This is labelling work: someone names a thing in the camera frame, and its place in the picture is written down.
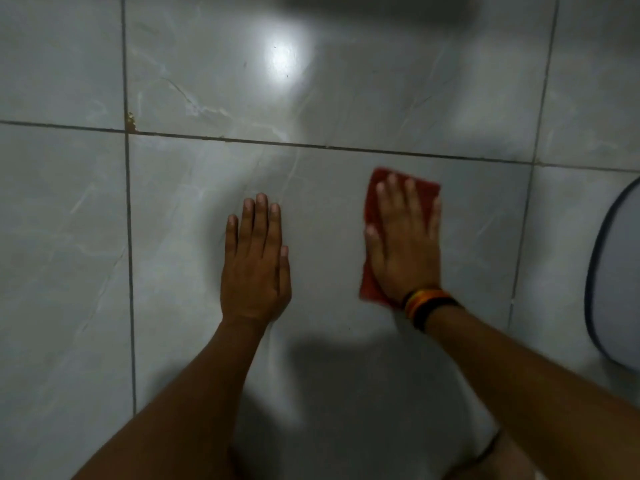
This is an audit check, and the orange yellow wristband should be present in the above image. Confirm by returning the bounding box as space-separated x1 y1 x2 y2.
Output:
402 288 453 321

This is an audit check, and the red cleaning cloth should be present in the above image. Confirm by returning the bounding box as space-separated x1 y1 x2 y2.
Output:
358 167 442 309

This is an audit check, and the white bucket black rim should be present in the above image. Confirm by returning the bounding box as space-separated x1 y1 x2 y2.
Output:
583 174 640 373

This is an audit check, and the person's right hand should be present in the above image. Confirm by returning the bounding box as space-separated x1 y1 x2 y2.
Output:
363 173 443 305

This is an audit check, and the black wristband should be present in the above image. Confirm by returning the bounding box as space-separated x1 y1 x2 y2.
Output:
412 295 465 333

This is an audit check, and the person's left hand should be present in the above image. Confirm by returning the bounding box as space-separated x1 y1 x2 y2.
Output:
219 193 293 331

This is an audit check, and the person's right forearm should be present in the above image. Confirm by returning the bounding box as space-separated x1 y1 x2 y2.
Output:
425 304 640 480

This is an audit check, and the person's left forearm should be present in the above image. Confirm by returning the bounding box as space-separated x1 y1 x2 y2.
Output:
72 318 269 480

